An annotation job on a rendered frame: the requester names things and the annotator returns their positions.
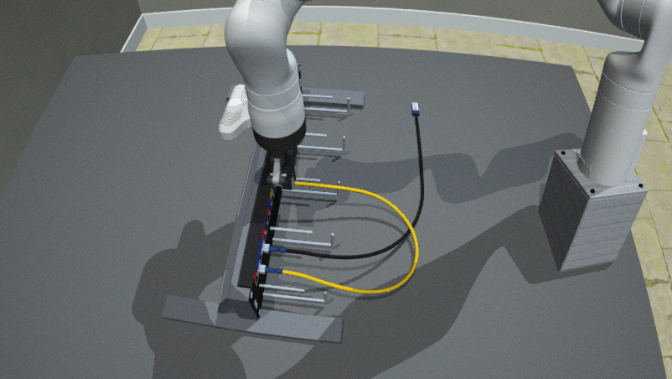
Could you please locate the yellow patch cord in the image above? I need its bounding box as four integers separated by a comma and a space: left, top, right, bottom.
275, 181, 418, 293

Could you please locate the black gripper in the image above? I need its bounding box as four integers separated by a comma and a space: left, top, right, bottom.
252, 118, 306, 190

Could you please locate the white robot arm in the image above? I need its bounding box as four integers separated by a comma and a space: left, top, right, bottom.
219, 0, 672, 186

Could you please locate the black cable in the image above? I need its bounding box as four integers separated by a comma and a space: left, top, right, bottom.
278, 114, 424, 259

